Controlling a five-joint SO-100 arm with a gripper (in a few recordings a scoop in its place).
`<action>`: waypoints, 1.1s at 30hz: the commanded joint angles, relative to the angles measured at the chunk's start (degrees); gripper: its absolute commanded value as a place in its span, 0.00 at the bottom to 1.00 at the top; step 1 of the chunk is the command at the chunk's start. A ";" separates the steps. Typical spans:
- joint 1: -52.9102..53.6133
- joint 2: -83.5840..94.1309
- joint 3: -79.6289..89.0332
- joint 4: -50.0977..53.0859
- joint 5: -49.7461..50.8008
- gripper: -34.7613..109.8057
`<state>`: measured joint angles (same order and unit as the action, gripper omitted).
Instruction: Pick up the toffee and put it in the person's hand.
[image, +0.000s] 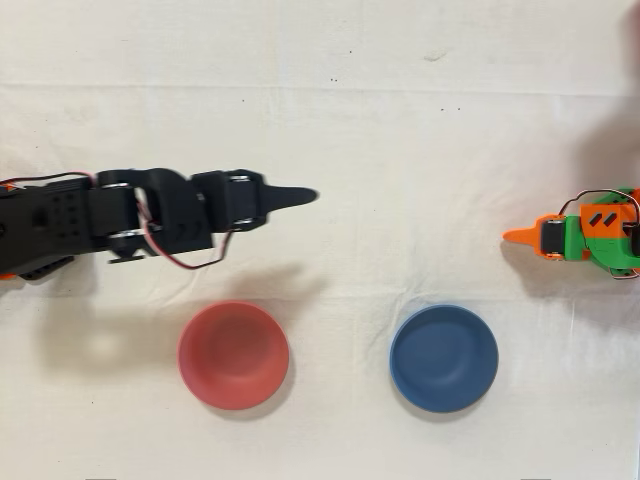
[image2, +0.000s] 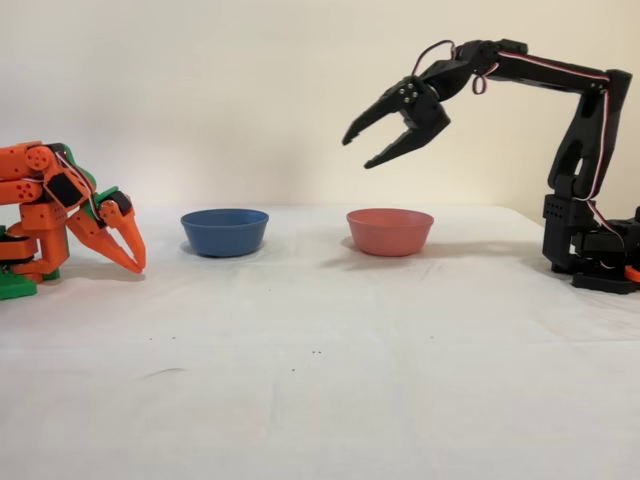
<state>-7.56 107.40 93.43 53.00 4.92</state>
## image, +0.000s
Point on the person's bare hand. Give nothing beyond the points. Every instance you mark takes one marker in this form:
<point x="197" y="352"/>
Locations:
<point x="634" y="35"/>

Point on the blue bowl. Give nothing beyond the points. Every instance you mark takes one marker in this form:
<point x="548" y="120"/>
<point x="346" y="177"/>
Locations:
<point x="443" y="358"/>

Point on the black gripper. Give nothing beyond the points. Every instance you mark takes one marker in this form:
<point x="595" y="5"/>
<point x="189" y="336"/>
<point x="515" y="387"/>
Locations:
<point x="239" y="201"/>

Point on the white tablecloth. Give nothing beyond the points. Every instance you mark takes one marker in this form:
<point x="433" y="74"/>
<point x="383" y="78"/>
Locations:
<point x="320" y="125"/>

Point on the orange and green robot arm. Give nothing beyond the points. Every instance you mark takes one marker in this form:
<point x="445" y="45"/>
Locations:
<point x="605" y="245"/>

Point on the pink bowl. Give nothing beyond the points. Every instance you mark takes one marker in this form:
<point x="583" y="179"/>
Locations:
<point x="234" y="354"/>

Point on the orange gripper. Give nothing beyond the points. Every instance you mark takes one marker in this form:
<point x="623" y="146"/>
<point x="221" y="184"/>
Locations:
<point x="554" y="237"/>

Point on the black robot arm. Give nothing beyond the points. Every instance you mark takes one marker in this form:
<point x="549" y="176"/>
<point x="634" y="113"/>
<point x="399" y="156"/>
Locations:
<point x="65" y="225"/>

